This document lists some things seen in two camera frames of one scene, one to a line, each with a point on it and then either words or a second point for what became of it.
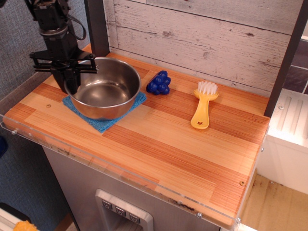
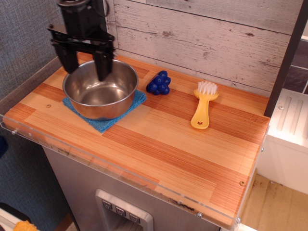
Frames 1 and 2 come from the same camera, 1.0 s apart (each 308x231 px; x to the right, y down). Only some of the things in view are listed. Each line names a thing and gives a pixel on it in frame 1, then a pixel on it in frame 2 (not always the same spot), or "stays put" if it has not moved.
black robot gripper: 62,55 → 83,27
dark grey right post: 287,63 stays put
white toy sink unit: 284,156 stays put
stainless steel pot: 109,94 stays put
